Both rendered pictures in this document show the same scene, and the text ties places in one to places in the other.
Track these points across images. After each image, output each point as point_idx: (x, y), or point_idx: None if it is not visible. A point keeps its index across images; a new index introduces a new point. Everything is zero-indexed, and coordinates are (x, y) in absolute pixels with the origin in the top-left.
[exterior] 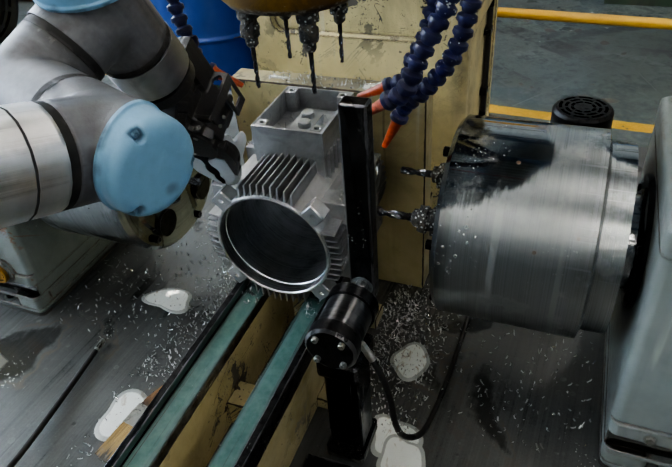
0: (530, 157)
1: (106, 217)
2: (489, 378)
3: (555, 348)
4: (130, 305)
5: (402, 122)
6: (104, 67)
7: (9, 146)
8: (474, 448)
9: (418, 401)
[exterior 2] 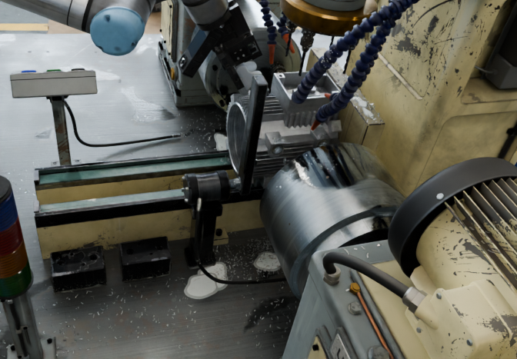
0: (335, 179)
1: (202, 74)
2: (288, 304)
3: None
4: (208, 131)
5: (318, 120)
6: None
7: None
8: (235, 314)
9: (245, 277)
